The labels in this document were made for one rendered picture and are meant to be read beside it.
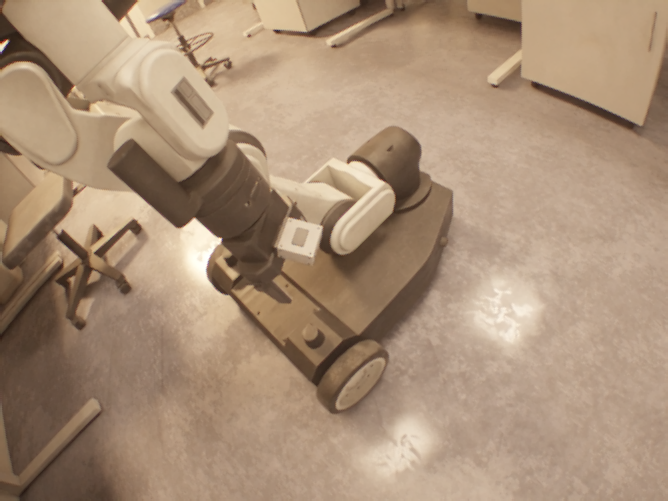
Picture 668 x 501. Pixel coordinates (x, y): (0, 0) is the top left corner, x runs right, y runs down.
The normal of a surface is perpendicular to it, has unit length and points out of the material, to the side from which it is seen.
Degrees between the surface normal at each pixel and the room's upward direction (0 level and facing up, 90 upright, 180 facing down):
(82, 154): 90
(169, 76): 81
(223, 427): 0
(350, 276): 0
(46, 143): 90
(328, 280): 0
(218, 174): 39
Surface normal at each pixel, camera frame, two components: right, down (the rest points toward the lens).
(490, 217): -0.26, -0.57
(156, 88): 0.88, 0.00
